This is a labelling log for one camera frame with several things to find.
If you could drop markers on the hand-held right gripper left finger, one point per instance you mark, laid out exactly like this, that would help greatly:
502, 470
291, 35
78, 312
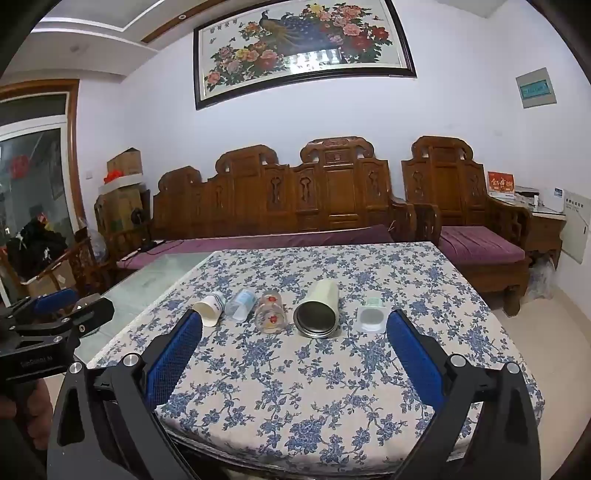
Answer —
173, 357

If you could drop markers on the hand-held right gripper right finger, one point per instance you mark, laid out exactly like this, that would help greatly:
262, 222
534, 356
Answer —
415, 357

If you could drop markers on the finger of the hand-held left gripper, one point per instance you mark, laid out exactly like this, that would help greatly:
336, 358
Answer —
90, 316
51, 301

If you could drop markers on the white paper cup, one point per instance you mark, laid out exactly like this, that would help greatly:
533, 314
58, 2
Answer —
208, 311

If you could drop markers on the small clear plastic cup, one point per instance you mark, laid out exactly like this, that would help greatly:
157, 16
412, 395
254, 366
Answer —
371, 316

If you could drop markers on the clear plastic cup blue print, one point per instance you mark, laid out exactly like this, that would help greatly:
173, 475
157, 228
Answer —
241, 304

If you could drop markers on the glass cup red print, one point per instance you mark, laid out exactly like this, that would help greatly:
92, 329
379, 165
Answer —
270, 314

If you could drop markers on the cream metal tumbler cup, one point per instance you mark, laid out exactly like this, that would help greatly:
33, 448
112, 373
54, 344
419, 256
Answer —
321, 304

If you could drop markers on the person's left hand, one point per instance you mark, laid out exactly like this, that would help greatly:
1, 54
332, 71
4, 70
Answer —
25, 408

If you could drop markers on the wooden chair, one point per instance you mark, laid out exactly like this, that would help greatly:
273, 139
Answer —
78, 267

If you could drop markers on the black bag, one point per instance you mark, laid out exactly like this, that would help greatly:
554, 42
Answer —
37, 249

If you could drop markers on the large cardboard box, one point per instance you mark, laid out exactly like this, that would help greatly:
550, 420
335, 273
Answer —
120, 210

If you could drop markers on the black fan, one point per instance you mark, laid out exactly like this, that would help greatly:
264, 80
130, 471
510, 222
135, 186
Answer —
138, 217

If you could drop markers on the blue floral tablecloth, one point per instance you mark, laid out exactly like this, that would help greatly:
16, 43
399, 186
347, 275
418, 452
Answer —
300, 392

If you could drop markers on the purple armchair cushion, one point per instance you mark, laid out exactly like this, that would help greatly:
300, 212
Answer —
480, 242

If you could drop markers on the white flat box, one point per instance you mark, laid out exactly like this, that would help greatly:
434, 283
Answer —
119, 187

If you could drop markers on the purple sofa cushion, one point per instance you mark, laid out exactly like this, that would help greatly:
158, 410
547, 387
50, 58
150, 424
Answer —
258, 242

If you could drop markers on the clear plastic bag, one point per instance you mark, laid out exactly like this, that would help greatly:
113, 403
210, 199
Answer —
541, 277

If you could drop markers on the small cardboard box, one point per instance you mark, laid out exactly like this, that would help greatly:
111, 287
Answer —
124, 161

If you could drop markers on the carved wooden armchair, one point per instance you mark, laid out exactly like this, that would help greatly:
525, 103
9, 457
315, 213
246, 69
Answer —
457, 194

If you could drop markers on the wooden side table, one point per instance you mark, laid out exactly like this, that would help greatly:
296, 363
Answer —
545, 235

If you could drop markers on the red gift box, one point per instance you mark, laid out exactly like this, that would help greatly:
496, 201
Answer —
501, 184

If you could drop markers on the carved wooden sofa bench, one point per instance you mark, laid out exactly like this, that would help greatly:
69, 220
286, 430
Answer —
295, 194

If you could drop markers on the framed peacock flower painting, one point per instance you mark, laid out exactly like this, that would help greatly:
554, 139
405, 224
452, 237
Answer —
304, 46

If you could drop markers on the glass door with wooden frame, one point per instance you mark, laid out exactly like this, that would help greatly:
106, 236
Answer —
37, 184

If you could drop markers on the white wall panel cover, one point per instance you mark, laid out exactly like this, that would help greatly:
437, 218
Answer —
576, 228

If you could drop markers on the wall electrical panel box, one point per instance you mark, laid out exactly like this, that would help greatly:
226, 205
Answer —
536, 88

